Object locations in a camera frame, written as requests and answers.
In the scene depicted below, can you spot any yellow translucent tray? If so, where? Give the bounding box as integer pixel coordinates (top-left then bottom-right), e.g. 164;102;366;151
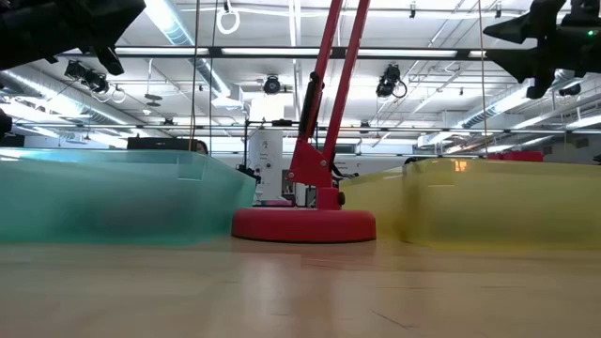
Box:
339;157;601;251

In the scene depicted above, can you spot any black overhead camera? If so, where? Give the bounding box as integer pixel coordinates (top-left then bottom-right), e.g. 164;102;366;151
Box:
262;74;283;96

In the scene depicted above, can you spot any black hanging cable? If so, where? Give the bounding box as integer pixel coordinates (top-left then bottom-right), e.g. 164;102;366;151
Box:
208;0;217;157

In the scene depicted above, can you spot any black ceiling device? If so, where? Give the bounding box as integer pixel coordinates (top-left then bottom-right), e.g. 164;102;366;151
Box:
64;59;111;95

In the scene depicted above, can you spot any green translucent tray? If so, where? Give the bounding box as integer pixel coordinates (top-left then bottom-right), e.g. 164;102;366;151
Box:
0;146;257;248

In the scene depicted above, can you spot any black camera with cable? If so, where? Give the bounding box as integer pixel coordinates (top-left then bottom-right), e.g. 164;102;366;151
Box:
375;63;408;100

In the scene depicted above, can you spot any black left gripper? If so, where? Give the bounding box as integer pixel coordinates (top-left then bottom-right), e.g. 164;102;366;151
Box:
0;0;147;77

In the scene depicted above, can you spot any red desk lamp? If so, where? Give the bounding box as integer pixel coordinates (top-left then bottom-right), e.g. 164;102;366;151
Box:
230;0;378;244

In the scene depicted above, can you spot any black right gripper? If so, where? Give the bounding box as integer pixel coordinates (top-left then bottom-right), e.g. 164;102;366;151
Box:
483;0;601;100

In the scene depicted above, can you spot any red box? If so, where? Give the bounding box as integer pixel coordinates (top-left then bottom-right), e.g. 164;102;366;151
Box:
486;149;546;163

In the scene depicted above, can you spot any white machine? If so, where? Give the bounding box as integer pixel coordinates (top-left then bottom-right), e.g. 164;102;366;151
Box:
247;128;285;203

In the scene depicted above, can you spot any black screen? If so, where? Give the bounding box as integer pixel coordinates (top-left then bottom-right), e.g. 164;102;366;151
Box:
126;135;198;153

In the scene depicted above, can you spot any white cable ring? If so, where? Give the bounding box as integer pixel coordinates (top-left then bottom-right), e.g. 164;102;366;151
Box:
215;6;241;36

